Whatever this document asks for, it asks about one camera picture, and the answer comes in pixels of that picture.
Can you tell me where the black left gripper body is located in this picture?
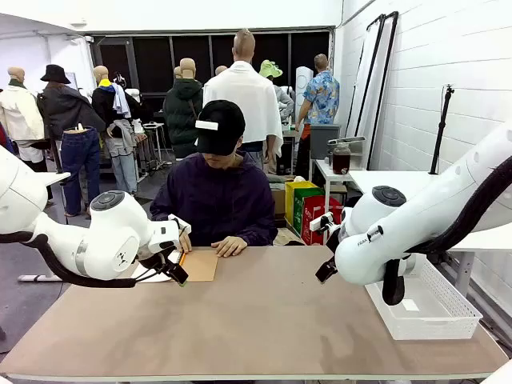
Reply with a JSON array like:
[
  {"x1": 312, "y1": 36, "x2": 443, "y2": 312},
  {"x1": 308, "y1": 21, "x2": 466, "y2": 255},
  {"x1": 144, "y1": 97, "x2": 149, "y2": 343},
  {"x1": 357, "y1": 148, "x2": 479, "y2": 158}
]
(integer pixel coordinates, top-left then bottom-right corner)
[{"x1": 139, "y1": 250, "x2": 179, "y2": 274}]

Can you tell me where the mannequin with black bucket hat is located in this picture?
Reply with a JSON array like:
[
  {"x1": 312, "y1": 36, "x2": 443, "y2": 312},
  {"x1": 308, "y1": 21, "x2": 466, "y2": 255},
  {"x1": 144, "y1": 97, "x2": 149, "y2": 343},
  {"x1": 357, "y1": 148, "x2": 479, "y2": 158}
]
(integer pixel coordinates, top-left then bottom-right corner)
[{"x1": 36, "y1": 63, "x2": 106, "y2": 161}]

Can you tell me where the brown cardboard box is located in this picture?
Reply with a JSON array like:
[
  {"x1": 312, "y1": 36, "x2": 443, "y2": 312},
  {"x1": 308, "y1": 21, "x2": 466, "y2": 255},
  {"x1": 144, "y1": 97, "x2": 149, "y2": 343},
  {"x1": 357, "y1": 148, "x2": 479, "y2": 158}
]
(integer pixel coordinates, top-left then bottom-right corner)
[{"x1": 270, "y1": 187, "x2": 287, "y2": 219}]

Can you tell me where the mannequin in dark puffer jacket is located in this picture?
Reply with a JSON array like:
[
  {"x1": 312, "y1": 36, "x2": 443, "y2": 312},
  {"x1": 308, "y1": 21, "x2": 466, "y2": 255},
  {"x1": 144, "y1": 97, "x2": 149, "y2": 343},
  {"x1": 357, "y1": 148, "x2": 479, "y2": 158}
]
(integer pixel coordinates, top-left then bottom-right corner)
[{"x1": 162, "y1": 58, "x2": 204, "y2": 160}]

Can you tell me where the black window frame wall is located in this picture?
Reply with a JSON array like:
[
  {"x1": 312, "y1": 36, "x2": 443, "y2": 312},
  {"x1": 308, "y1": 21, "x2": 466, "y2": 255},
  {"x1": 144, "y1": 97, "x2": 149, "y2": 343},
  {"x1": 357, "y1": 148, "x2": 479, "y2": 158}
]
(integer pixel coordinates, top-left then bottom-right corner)
[{"x1": 86, "y1": 26, "x2": 336, "y2": 121}]

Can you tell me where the mannequin black jacket yellow collar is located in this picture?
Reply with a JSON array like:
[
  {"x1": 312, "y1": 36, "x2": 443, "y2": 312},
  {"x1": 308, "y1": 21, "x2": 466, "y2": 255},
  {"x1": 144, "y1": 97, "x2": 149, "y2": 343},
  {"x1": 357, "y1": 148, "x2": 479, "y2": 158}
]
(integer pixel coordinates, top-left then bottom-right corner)
[{"x1": 91, "y1": 65, "x2": 145, "y2": 195}]

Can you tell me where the white metal stool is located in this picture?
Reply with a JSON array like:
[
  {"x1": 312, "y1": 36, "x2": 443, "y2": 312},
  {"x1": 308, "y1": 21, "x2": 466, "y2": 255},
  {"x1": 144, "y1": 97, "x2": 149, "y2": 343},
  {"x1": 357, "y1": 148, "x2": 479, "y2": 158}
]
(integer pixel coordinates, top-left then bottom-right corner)
[{"x1": 142, "y1": 122, "x2": 167, "y2": 163}]

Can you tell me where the grey flat metal object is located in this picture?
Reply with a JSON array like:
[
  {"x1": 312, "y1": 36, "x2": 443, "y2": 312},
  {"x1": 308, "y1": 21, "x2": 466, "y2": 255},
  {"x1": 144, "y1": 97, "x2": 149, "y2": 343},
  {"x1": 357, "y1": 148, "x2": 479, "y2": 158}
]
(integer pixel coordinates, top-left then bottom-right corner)
[{"x1": 327, "y1": 136, "x2": 366, "y2": 147}]

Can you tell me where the glass jar with dark liquid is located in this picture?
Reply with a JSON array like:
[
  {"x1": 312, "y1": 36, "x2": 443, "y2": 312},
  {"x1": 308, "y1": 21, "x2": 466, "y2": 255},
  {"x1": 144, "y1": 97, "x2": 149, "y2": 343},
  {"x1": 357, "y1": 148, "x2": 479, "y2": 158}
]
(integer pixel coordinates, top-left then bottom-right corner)
[{"x1": 332, "y1": 142, "x2": 352, "y2": 176}]

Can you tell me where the green shopping bag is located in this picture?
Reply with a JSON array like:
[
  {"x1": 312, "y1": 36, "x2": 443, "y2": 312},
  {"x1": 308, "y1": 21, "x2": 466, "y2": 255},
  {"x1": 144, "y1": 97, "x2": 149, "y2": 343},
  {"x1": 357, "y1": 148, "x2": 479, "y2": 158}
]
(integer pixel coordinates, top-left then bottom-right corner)
[{"x1": 293, "y1": 187, "x2": 325, "y2": 237}]

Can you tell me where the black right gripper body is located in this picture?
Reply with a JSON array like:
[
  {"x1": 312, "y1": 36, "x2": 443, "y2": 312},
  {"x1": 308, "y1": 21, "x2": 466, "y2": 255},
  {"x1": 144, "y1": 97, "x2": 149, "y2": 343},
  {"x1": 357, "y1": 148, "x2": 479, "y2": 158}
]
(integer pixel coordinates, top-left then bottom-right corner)
[{"x1": 326, "y1": 230, "x2": 341, "y2": 257}]

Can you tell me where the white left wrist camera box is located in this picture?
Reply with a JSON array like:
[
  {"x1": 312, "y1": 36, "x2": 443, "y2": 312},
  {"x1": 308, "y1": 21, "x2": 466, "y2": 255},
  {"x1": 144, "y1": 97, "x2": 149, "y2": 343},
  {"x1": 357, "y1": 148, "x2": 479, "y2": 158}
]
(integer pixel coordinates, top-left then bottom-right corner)
[{"x1": 167, "y1": 214, "x2": 192, "y2": 235}]

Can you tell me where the brown spiral notebook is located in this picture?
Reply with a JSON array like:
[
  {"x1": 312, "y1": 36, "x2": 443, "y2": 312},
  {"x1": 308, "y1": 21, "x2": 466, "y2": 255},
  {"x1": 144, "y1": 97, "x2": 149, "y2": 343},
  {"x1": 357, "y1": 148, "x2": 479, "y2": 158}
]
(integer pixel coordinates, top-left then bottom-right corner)
[{"x1": 130, "y1": 250, "x2": 219, "y2": 284}]

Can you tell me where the mannequin with white towel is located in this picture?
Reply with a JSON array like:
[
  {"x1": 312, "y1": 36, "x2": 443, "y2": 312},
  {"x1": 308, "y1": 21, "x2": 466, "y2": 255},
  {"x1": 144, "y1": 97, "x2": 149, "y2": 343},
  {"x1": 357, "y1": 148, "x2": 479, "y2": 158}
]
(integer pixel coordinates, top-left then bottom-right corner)
[{"x1": 202, "y1": 28, "x2": 284, "y2": 173}]

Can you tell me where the black light stand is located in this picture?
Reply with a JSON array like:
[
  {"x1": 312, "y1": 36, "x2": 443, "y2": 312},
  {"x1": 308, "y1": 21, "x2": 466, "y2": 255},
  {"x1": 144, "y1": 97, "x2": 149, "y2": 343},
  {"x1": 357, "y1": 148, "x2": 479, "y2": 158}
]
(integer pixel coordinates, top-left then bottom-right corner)
[{"x1": 430, "y1": 84, "x2": 456, "y2": 176}]

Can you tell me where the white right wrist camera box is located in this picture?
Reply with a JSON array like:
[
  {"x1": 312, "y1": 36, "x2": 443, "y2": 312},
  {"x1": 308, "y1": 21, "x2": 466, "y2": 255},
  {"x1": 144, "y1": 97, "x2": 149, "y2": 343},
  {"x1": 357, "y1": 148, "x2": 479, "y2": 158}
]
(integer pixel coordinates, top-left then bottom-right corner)
[{"x1": 310, "y1": 211, "x2": 335, "y2": 235}]

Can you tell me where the light green hat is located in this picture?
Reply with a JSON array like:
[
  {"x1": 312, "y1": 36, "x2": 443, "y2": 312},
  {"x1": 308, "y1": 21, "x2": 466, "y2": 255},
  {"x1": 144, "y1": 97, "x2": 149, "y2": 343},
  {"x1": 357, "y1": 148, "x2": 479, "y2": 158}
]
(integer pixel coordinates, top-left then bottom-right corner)
[{"x1": 258, "y1": 59, "x2": 283, "y2": 80}]

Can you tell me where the small white side table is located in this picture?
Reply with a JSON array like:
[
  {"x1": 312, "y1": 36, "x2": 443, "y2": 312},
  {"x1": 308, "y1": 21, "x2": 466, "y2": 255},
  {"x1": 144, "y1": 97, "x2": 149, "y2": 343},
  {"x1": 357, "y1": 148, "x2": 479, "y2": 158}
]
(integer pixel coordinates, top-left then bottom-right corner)
[{"x1": 313, "y1": 158, "x2": 353, "y2": 246}]

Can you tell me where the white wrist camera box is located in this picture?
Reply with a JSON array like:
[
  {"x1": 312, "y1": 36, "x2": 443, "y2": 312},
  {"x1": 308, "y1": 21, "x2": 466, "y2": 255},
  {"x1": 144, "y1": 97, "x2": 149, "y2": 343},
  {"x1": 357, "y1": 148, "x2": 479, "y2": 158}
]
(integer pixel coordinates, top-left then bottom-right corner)
[
  {"x1": 310, "y1": 211, "x2": 335, "y2": 235},
  {"x1": 167, "y1": 214, "x2": 192, "y2": 235}
]

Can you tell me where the black-framed white panel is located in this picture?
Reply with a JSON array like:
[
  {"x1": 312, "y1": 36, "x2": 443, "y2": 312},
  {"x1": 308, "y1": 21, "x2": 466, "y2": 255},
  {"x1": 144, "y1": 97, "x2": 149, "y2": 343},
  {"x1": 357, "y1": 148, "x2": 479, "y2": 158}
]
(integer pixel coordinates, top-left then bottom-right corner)
[
  {"x1": 366, "y1": 10, "x2": 399, "y2": 171},
  {"x1": 346, "y1": 14, "x2": 386, "y2": 139}
]

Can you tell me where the mannequin in grey hoodie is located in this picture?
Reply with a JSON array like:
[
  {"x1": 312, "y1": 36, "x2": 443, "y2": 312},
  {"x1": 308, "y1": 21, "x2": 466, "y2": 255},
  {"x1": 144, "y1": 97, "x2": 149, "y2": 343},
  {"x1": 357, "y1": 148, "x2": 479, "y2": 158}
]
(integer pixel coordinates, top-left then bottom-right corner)
[{"x1": 274, "y1": 85, "x2": 295, "y2": 121}]

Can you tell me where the mannequin in cream coat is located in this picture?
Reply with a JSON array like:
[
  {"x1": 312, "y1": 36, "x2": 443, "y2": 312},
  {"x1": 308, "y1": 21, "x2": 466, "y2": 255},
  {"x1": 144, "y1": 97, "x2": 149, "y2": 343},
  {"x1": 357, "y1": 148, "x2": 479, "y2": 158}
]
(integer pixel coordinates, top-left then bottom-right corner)
[{"x1": 0, "y1": 66, "x2": 46, "y2": 164}]

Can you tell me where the person's left hand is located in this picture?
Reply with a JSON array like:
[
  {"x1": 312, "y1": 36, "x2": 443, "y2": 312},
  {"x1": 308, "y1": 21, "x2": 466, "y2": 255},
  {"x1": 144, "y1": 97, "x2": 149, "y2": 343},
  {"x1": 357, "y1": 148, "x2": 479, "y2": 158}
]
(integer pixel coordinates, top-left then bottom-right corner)
[{"x1": 210, "y1": 235, "x2": 249, "y2": 258}]

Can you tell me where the blue jeans half mannequin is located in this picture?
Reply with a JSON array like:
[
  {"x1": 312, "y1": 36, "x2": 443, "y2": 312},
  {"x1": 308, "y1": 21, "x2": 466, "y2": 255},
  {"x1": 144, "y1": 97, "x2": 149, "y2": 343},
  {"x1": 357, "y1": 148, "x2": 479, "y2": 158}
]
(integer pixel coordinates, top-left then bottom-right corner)
[{"x1": 60, "y1": 123, "x2": 101, "y2": 217}]

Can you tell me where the olive green cloth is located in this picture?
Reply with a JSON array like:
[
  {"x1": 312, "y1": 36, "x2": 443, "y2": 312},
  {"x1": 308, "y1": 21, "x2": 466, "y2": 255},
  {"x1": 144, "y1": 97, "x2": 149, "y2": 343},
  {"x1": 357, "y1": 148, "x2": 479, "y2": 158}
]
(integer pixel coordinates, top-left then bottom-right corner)
[{"x1": 266, "y1": 174, "x2": 297, "y2": 190}]

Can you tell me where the dark red garment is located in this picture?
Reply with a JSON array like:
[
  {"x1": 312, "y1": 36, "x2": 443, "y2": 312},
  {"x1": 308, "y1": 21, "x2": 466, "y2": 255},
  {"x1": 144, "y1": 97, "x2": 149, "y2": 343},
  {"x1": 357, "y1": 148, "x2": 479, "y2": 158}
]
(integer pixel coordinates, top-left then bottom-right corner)
[{"x1": 0, "y1": 123, "x2": 15, "y2": 155}]

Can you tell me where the mannequin in blue floral shirt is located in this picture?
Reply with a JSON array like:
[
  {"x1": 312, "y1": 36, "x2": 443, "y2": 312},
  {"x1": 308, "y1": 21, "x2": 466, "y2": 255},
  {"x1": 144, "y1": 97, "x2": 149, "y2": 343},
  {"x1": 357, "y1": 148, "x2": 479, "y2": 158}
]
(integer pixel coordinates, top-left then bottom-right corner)
[{"x1": 294, "y1": 54, "x2": 341, "y2": 181}]

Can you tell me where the white tower appliance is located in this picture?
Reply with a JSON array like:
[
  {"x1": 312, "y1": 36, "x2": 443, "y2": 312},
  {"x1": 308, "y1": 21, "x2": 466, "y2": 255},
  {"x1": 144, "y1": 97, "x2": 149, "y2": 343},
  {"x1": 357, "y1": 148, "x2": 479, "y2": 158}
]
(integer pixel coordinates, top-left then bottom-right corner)
[{"x1": 294, "y1": 66, "x2": 314, "y2": 123}]

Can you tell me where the white perforated plastic basket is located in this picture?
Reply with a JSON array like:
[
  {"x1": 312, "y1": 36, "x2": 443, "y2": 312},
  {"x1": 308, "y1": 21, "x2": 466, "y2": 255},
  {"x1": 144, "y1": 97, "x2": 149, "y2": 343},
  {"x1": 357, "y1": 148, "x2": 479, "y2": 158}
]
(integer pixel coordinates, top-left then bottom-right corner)
[{"x1": 364, "y1": 254, "x2": 484, "y2": 341}]

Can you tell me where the person's left forearm purple sleeve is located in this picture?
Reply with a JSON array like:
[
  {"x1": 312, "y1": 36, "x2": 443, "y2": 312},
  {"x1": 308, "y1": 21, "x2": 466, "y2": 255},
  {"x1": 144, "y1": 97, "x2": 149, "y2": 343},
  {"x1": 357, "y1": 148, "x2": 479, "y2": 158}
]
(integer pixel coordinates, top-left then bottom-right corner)
[{"x1": 235, "y1": 222, "x2": 279, "y2": 247}]

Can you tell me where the beige paper bag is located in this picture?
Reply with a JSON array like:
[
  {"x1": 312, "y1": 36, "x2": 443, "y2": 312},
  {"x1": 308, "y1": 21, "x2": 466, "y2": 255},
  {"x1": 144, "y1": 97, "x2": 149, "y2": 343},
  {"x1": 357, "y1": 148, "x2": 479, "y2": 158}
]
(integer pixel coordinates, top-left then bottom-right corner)
[{"x1": 275, "y1": 227, "x2": 305, "y2": 246}]

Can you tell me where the yellow shopping bag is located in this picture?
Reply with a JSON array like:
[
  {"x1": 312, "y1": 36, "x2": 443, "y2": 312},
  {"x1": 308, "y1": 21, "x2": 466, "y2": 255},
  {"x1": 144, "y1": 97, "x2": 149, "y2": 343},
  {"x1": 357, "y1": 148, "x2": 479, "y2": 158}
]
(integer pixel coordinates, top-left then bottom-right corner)
[{"x1": 284, "y1": 180, "x2": 319, "y2": 237}]

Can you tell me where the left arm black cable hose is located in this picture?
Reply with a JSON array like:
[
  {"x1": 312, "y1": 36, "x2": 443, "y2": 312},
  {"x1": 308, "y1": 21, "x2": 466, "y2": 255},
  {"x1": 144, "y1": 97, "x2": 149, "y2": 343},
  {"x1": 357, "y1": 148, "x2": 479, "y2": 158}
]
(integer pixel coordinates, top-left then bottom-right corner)
[{"x1": 0, "y1": 230, "x2": 177, "y2": 290}]

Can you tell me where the black cap with white label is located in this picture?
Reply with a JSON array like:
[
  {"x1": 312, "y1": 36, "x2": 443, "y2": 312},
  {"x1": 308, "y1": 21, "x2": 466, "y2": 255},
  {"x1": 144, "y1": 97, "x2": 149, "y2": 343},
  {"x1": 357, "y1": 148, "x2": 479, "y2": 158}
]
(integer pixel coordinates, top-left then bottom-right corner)
[{"x1": 194, "y1": 99, "x2": 246, "y2": 157}]

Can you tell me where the red shopping bag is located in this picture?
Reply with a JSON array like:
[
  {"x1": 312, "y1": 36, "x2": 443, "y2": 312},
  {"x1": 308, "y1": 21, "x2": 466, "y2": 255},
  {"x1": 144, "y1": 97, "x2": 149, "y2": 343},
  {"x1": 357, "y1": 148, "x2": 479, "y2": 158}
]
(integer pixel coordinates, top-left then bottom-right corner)
[{"x1": 302, "y1": 195, "x2": 344, "y2": 246}]

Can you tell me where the person in purple jacket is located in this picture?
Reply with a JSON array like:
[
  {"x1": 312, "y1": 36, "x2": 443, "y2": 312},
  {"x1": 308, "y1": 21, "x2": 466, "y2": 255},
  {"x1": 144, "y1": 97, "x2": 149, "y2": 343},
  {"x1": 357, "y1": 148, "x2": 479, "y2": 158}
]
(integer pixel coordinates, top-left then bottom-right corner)
[{"x1": 150, "y1": 134, "x2": 279, "y2": 248}]

